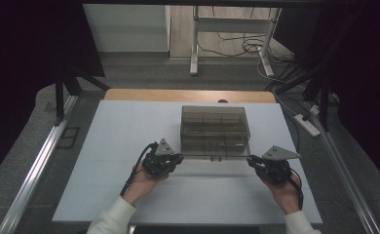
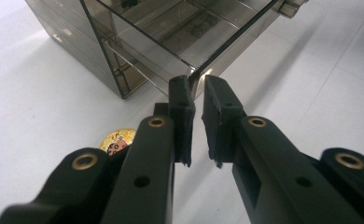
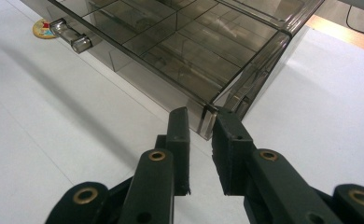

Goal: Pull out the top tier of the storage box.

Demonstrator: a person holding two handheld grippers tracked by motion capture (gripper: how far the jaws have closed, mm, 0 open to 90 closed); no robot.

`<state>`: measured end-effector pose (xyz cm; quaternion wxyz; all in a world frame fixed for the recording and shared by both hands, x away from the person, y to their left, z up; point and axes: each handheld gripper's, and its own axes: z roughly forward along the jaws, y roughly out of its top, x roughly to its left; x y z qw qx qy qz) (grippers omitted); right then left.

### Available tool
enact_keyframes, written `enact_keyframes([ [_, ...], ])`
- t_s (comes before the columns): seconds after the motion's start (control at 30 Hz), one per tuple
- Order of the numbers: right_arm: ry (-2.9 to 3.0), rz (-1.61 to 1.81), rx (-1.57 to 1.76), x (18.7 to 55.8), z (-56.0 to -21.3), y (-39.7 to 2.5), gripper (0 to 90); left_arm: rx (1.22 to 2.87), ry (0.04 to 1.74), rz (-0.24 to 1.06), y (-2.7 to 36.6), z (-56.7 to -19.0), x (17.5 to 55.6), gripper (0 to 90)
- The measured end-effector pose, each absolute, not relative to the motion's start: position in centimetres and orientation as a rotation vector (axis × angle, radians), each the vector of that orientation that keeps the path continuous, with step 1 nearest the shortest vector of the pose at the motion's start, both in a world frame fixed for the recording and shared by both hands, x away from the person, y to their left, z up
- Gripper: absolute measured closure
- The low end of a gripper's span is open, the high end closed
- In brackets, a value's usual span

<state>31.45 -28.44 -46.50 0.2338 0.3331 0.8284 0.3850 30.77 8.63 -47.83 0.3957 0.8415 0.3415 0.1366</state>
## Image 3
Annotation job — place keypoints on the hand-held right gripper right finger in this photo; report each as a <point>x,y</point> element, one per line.
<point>230,149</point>

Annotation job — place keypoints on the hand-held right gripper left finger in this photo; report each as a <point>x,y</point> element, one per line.
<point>178,140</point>

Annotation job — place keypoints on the smoky transparent drawer box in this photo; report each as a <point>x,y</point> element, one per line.
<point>298,9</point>

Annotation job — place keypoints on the round gold badge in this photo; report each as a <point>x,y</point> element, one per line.
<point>41,31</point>

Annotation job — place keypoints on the wooden table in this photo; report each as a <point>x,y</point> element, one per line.
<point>348,37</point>

